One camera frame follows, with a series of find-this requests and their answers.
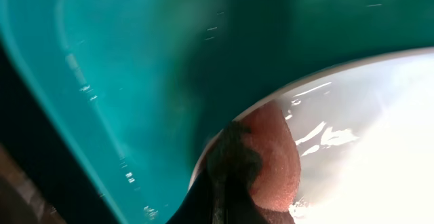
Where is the teal plastic tray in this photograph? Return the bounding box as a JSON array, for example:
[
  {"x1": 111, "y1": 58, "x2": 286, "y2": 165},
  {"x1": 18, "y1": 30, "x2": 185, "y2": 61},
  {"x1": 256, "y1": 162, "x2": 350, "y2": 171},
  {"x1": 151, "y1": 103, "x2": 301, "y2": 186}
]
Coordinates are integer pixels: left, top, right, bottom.
[{"x1": 1, "y1": 0, "x2": 433, "y2": 223}]

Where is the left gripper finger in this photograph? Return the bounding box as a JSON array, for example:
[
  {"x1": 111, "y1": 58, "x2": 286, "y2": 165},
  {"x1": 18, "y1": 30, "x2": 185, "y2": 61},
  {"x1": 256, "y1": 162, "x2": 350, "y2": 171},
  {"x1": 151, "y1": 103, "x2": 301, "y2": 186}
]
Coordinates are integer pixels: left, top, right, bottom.
[{"x1": 168, "y1": 171, "x2": 266, "y2": 224}]

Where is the light blue plate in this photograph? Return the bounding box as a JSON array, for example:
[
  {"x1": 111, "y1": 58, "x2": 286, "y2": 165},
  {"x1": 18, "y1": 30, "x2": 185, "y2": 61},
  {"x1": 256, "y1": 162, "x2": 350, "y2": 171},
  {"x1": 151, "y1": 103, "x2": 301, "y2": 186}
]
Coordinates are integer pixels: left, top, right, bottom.
[{"x1": 188, "y1": 46, "x2": 434, "y2": 224}]

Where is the black plastic tray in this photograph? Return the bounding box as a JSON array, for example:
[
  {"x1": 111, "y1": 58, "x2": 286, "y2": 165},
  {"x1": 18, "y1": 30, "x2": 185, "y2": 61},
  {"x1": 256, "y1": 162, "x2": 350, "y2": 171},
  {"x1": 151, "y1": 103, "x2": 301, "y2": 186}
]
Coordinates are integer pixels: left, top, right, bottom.
[{"x1": 1, "y1": 52, "x2": 117, "y2": 224}]

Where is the dark sponge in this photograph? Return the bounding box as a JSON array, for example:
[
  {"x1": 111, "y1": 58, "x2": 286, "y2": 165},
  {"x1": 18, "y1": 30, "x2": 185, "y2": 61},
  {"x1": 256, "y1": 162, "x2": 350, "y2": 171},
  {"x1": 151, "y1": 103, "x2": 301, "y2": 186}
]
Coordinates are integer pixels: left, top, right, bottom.
[{"x1": 206, "y1": 101, "x2": 301, "y2": 221}]

